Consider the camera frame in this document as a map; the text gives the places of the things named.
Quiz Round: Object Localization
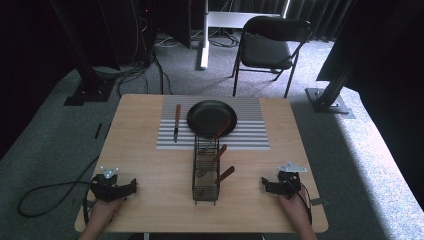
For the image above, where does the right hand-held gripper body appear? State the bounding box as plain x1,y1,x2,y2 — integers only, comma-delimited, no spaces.
268,161,308,198

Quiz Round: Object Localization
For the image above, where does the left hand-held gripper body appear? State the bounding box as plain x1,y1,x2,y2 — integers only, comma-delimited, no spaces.
88,165,134,203

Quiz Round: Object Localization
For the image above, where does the person's left hand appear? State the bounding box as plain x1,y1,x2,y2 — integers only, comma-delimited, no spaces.
87,197,127,232

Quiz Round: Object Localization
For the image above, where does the person's right hand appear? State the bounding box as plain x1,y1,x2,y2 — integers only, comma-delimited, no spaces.
277,189,312,228

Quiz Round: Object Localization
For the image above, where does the grey striped placemat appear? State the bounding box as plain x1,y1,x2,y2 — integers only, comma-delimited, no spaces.
156,95,271,151

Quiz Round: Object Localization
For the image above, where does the black round plate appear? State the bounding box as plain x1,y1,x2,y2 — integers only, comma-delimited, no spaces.
186,99,238,138

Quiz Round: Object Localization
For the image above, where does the black metal stand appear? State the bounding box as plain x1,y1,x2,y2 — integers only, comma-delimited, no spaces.
305,49,356,120
49,0,117,107

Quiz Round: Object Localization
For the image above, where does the black folding chair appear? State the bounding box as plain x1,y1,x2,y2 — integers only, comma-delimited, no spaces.
231,15,313,99

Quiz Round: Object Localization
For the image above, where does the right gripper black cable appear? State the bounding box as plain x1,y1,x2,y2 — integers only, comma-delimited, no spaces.
287,179,314,225

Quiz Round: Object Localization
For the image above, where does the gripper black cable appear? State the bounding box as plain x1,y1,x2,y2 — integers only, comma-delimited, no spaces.
287,179,314,225
82,185,98,226

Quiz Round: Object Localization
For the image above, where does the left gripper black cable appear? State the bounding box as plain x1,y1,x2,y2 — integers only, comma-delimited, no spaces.
82,185,98,226

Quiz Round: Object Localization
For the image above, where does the wooden-handled cutlery piece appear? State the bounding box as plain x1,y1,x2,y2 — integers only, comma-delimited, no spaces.
211,143,228,164
214,165,236,186

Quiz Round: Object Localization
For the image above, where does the black wire cutlery rack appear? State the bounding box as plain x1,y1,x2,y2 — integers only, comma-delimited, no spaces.
191,133,221,206

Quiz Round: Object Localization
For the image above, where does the black floor cable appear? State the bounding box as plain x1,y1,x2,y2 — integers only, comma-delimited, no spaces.
16,153,101,219

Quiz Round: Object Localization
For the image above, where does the wooden-handled fork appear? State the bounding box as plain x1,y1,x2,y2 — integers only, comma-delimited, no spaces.
203,117,233,152

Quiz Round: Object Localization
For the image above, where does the wooden-handled table knife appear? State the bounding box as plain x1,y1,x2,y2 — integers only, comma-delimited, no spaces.
173,103,182,144

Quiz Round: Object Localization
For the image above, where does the bundle of floor cables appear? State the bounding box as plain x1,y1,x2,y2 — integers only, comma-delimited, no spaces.
93,49,175,98

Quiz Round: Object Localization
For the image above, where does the white desk leg frame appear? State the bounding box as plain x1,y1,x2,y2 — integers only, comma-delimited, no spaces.
199,0,292,71

